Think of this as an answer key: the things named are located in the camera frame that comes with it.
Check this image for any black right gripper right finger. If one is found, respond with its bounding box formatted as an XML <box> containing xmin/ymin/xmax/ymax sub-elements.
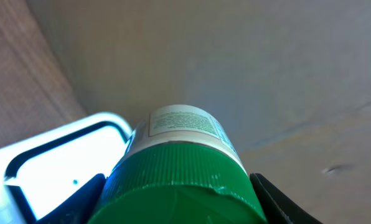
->
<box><xmin>250</xmin><ymin>173</ymin><xmax>322</xmax><ymax>224</ymax></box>

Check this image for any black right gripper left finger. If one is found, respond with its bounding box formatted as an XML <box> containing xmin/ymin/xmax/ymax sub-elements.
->
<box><xmin>36</xmin><ymin>174</ymin><xmax>106</xmax><ymax>224</ymax></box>

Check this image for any green lid jar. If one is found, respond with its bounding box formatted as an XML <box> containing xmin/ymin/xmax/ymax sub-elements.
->
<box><xmin>89</xmin><ymin>105</ymin><xmax>267</xmax><ymax>223</ymax></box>

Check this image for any white barcode scanner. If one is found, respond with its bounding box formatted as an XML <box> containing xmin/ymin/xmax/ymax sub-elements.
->
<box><xmin>0</xmin><ymin>112</ymin><xmax>133</xmax><ymax>223</ymax></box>

